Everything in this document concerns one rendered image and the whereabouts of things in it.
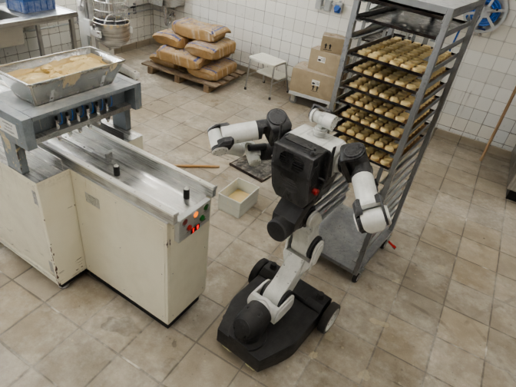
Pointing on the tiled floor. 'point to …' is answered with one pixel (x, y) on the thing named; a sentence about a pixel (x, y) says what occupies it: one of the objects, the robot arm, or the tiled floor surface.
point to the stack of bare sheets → (261, 173)
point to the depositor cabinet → (47, 210)
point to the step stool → (269, 69)
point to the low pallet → (192, 75)
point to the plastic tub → (237, 197)
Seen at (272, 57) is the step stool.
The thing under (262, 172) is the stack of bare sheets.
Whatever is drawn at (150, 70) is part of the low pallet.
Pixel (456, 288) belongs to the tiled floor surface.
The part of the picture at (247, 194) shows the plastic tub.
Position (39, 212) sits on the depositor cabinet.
